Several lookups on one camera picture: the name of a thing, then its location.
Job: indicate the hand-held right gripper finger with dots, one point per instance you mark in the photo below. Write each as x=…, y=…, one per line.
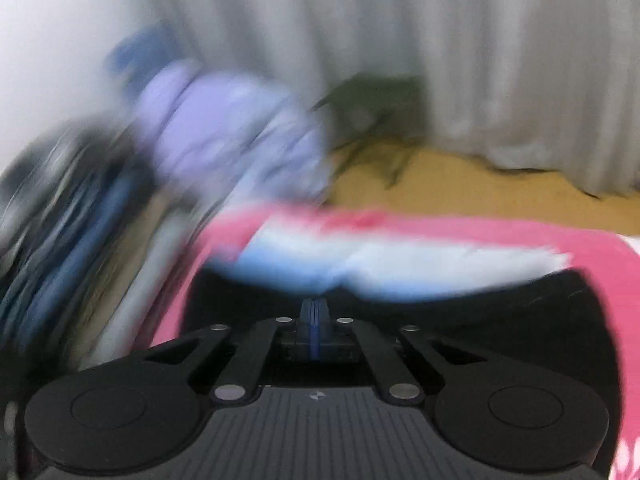
x=320, y=330
x=307, y=330

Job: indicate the black garment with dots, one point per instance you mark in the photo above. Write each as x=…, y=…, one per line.
x=500, y=320

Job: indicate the white folded cloth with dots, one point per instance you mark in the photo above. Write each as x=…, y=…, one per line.
x=450, y=270

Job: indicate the lavender cloth bundle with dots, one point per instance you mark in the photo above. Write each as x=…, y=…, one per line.
x=225, y=130

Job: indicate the green folding stool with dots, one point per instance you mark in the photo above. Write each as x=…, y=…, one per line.
x=370, y=105

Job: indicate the dark blue cloth pile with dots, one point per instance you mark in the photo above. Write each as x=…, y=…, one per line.
x=60, y=240

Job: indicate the pink floral blanket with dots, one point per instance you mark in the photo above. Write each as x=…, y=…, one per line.
x=575, y=240

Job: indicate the grey curtain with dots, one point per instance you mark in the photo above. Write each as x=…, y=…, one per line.
x=450, y=60

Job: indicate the blue blurred object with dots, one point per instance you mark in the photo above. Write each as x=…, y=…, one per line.
x=140, y=50

